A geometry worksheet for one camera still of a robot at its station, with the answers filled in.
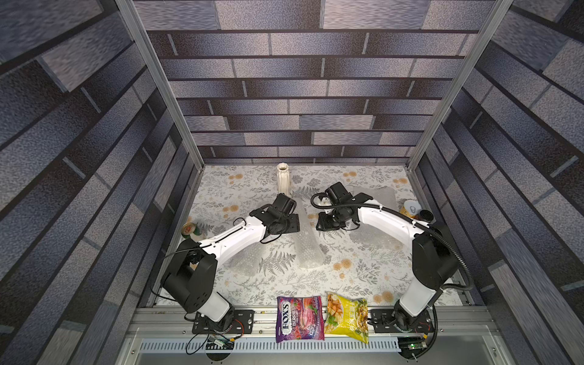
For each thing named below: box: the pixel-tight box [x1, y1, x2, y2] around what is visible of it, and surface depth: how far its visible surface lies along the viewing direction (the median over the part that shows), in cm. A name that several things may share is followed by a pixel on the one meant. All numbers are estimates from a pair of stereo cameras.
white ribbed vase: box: [276, 161, 291, 197], surface depth 99 cm
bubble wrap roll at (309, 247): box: [293, 196, 327, 270], surface depth 87 cm
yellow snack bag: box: [323, 292, 369, 343], surface depth 74 cm
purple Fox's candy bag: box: [276, 295, 325, 343], surface depth 74 cm
